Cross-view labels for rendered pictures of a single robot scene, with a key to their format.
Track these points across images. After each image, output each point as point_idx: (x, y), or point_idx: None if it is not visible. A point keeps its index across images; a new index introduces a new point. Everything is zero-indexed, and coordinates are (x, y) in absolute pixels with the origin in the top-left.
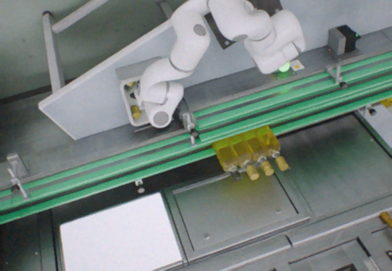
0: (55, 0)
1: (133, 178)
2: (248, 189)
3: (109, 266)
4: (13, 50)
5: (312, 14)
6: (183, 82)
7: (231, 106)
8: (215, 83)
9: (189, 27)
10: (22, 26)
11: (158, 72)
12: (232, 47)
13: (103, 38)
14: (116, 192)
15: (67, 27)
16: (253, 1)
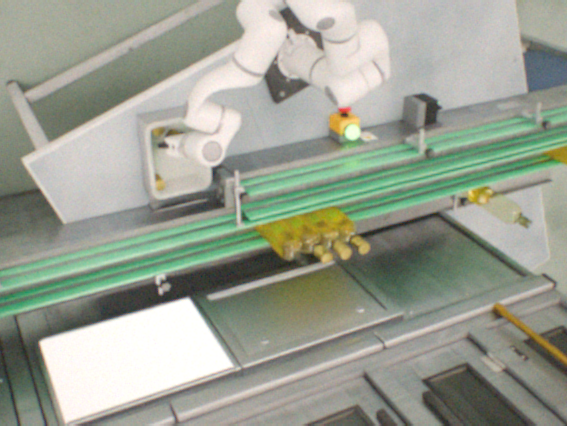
0: (27, 66)
1: (154, 272)
2: (315, 289)
3: (124, 381)
4: None
5: None
6: None
7: (288, 175)
8: (264, 153)
9: (264, 11)
10: None
11: (217, 77)
12: (287, 105)
13: None
14: (120, 306)
15: (38, 109)
16: (316, 39)
